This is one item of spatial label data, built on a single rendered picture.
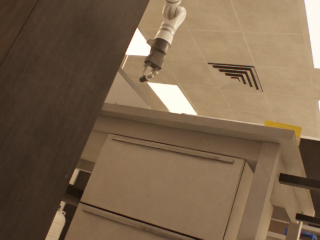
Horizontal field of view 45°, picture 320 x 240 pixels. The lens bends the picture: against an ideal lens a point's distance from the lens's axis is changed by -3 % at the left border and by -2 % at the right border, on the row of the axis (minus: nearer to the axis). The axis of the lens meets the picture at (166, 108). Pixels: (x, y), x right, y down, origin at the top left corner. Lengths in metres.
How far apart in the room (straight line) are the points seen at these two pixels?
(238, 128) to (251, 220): 0.26
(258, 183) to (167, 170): 0.29
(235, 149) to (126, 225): 0.40
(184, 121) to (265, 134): 0.26
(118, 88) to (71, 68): 0.95
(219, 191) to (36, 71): 0.63
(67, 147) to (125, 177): 0.50
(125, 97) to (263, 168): 0.87
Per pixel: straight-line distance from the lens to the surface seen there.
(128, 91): 1.80
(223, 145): 1.19
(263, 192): 1.10
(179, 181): 1.19
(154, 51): 1.65
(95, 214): 1.29
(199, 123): 1.19
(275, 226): 3.59
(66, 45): 0.80
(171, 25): 1.72
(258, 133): 1.13
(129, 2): 0.93
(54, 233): 5.37
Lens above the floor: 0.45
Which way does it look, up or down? 21 degrees up
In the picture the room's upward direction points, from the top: 20 degrees clockwise
